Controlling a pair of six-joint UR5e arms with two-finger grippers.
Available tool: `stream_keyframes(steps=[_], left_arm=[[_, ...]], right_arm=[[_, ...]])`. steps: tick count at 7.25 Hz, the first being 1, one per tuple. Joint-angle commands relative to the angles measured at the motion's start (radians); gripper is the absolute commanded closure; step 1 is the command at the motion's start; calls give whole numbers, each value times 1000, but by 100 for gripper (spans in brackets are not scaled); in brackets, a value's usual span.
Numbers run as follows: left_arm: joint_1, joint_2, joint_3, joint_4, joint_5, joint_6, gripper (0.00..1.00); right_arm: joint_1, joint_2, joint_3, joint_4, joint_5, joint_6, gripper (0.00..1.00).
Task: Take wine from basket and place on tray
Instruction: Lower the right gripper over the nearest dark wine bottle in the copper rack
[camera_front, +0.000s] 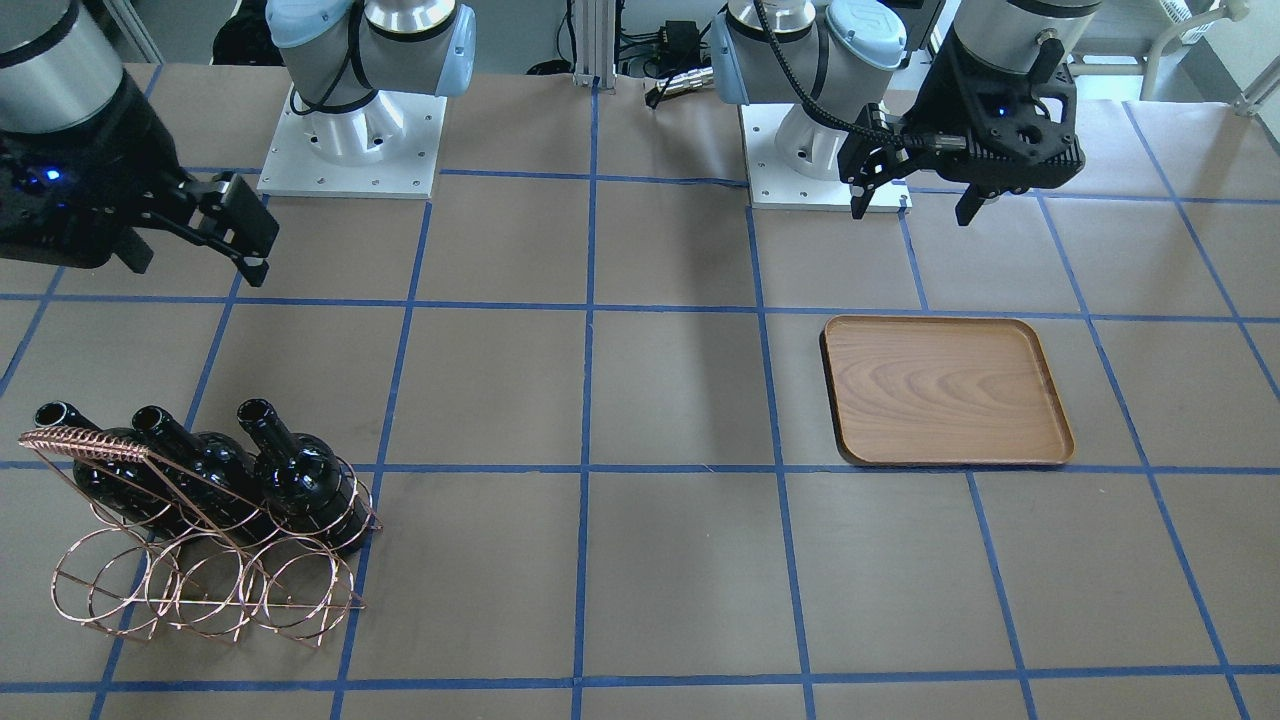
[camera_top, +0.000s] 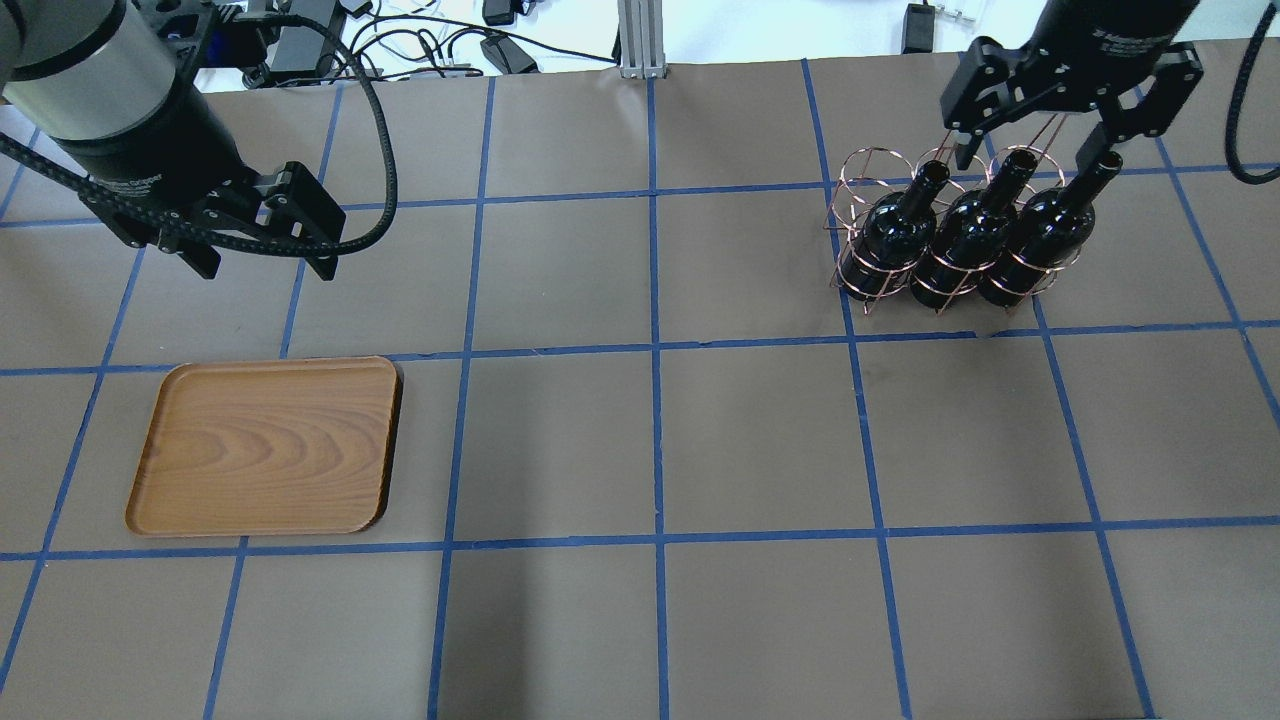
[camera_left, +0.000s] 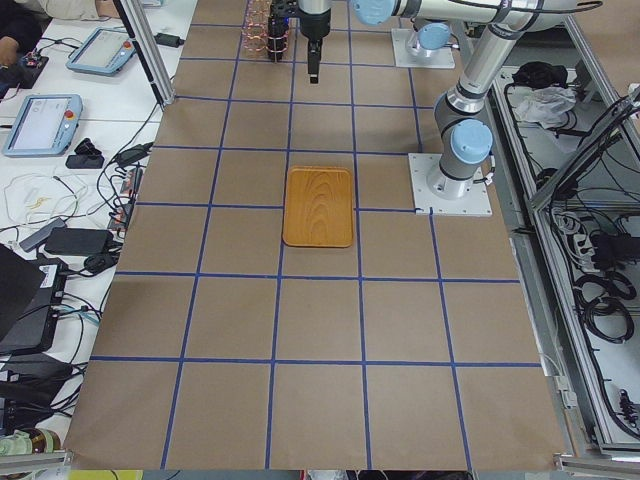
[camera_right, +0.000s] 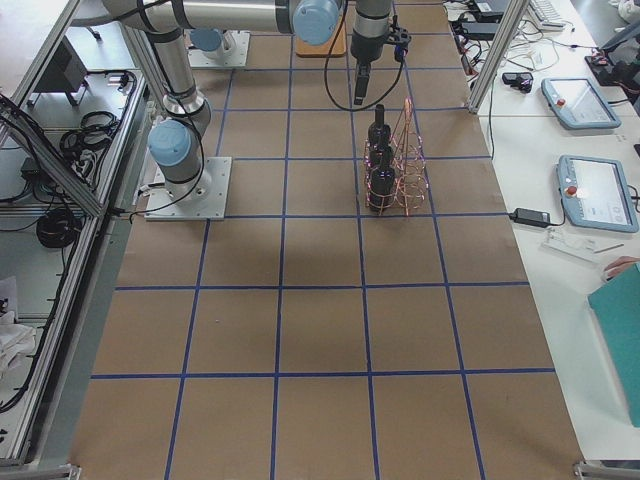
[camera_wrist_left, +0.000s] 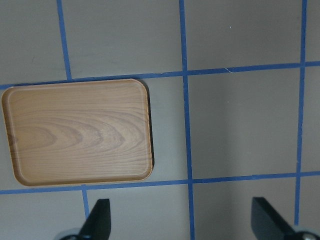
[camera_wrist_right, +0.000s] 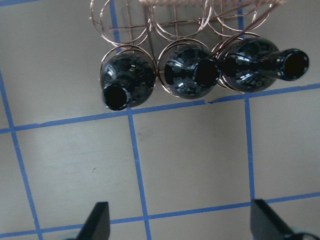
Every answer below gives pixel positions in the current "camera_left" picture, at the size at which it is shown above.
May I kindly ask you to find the aluminium frame post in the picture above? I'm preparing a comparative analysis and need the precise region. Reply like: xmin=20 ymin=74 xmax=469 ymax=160
xmin=114 ymin=0 xmax=175 ymax=108

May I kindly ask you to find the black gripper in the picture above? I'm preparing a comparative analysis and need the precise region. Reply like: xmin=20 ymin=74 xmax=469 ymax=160
xmin=298 ymin=0 xmax=332 ymax=84
xmin=269 ymin=0 xmax=299 ymax=23

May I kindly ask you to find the black power adapter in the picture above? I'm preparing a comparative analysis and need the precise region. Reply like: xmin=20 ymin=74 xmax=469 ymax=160
xmin=154 ymin=33 xmax=185 ymax=48

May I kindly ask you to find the wooden tray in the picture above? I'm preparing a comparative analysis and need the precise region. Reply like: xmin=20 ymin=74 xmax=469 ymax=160
xmin=282 ymin=165 xmax=354 ymax=248

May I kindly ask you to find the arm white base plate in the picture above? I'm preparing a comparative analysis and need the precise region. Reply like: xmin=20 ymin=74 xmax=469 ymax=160
xmin=408 ymin=153 xmax=492 ymax=217
xmin=391 ymin=28 xmax=455 ymax=70

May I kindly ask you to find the teach pendant far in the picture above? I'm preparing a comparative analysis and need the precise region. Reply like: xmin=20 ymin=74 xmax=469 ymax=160
xmin=66 ymin=28 xmax=135 ymax=76

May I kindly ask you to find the copper wire bottle basket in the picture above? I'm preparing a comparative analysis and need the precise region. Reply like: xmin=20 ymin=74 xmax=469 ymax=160
xmin=242 ymin=0 xmax=271 ymax=60

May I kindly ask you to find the teach pendant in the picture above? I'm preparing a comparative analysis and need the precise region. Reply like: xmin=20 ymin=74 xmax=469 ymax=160
xmin=66 ymin=28 xmax=135 ymax=76
xmin=2 ymin=94 xmax=83 ymax=158

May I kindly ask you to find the dark wine bottle inner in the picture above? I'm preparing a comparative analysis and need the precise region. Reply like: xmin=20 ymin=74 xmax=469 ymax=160
xmin=266 ymin=15 xmax=289 ymax=62

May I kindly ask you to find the teach pendant near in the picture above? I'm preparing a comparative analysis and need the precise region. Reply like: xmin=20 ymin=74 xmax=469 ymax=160
xmin=2 ymin=94 xmax=83 ymax=158

